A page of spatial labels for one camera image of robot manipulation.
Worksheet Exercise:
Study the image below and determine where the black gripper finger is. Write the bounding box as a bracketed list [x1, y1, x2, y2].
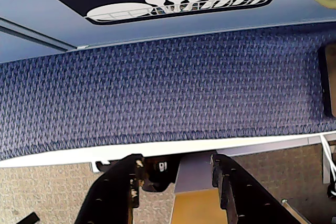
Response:
[76, 153, 145, 224]
[211, 154, 299, 224]

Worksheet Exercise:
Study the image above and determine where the blue toy kitchen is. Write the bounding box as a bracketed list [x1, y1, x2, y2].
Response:
[0, 0, 336, 63]

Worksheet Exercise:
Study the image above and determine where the blue freezer door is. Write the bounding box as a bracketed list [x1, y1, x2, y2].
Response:
[0, 24, 79, 63]

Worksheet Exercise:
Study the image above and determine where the blue dishwasher door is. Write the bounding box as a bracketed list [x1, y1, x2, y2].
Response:
[0, 0, 336, 51]

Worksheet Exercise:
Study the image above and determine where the white cable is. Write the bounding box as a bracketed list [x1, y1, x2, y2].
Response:
[320, 134, 336, 183]

